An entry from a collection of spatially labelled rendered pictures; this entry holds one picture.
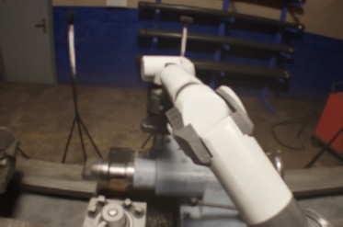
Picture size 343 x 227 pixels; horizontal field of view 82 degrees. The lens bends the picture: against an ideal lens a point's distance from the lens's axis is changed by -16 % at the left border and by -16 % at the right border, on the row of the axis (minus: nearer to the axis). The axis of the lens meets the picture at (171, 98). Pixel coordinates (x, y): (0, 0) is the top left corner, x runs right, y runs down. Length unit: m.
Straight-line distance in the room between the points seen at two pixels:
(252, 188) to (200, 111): 0.15
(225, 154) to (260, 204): 0.09
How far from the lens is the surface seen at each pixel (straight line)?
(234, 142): 0.35
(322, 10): 4.59
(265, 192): 0.36
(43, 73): 4.28
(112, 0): 3.54
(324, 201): 1.60
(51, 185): 1.21
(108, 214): 0.62
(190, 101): 0.40
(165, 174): 0.77
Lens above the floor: 1.71
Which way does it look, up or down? 27 degrees down
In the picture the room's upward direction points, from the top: 7 degrees clockwise
